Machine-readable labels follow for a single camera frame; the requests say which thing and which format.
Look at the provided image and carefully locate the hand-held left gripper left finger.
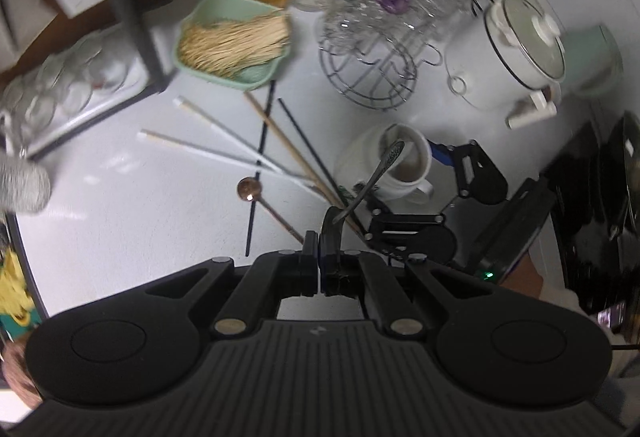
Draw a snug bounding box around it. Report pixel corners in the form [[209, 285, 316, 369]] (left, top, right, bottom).
[[144, 231, 321, 339]]

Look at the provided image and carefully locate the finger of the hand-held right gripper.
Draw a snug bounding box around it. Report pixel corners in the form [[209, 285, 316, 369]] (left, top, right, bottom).
[[429, 141, 508, 206], [366, 209, 458, 263]]

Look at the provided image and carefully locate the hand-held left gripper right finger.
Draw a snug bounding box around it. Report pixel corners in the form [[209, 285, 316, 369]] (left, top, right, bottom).
[[320, 237, 496, 339]]

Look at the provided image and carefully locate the steel spoon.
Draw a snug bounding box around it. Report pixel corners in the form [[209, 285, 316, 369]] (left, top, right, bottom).
[[320, 141, 407, 285]]

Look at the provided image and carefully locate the white ceramic mug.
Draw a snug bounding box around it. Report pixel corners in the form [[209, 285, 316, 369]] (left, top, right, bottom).
[[334, 123, 435, 205]]

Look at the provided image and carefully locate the wooden spoon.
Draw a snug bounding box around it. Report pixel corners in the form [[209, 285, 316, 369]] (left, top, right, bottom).
[[236, 177, 306, 245]]

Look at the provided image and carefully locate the black chopstick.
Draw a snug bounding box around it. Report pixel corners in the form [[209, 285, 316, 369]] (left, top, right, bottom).
[[245, 79, 277, 257], [277, 98, 346, 208]]

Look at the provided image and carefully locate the wooden chopstick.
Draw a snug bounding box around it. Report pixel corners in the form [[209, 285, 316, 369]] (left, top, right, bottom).
[[243, 92, 363, 238]]

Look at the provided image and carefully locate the white chopstick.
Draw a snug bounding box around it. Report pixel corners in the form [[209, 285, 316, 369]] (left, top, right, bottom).
[[172, 97, 286, 172], [137, 129, 321, 188]]

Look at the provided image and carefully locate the person's right forearm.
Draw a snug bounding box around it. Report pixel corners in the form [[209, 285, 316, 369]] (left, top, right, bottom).
[[500, 251, 616, 318]]

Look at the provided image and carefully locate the white electric pot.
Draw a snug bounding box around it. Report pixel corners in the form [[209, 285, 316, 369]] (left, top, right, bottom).
[[445, 0, 568, 128]]

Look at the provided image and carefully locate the black pan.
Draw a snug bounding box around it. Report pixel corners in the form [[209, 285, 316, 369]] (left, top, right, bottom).
[[600, 113, 640, 243]]

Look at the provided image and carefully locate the white pot lid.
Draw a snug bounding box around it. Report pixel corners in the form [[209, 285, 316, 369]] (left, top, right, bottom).
[[484, 0, 567, 85]]

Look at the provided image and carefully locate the mint green container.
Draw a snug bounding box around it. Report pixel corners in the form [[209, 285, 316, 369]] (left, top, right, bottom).
[[560, 24, 625, 98]]

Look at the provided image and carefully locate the clear glass tumbler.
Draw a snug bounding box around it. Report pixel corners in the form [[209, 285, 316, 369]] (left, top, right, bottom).
[[320, 0, 381, 52]]

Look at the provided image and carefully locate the green plastic basket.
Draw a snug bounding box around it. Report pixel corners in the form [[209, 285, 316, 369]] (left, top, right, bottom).
[[173, 0, 293, 92]]

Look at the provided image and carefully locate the white drip tray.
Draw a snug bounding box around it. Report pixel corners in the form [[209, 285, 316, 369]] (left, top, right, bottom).
[[0, 24, 168, 158]]

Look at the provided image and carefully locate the yellow printed packet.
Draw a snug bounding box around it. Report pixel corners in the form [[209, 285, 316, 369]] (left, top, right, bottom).
[[0, 247, 46, 333]]

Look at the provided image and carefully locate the small glass tumbler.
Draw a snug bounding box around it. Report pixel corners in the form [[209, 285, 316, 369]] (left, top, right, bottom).
[[75, 34, 126, 90], [2, 77, 58, 132], [37, 54, 96, 112]]

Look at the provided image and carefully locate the black dish rack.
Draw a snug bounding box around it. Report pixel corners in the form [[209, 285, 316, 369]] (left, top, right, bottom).
[[0, 0, 171, 158]]

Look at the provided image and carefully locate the wire glass rack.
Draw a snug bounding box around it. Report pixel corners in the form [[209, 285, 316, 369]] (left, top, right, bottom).
[[317, 12, 443, 110]]

